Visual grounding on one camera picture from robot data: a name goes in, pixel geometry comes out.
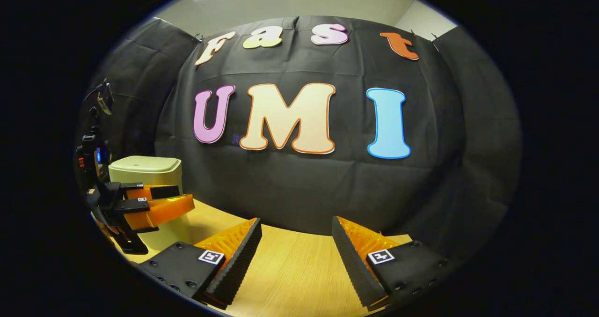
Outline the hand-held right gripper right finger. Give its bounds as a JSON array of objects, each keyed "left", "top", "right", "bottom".
[{"left": 331, "top": 216, "right": 450, "bottom": 312}]

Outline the wooden desktop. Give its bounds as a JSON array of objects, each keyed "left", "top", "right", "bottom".
[{"left": 94, "top": 198, "right": 415, "bottom": 317}]

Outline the green desktop garbage bin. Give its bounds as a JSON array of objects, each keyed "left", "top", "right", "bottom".
[{"left": 108, "top": 155, "right": 197, "bottom": 252}]

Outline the black backdrop cloth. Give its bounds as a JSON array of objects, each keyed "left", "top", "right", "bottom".
[{"left": 75, "top": 15, "right": 522, "bottom": 261}]

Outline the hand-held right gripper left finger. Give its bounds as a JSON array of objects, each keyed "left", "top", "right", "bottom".
[{"left": 138, "top": 218, "right": 263, "bottom": 310}]

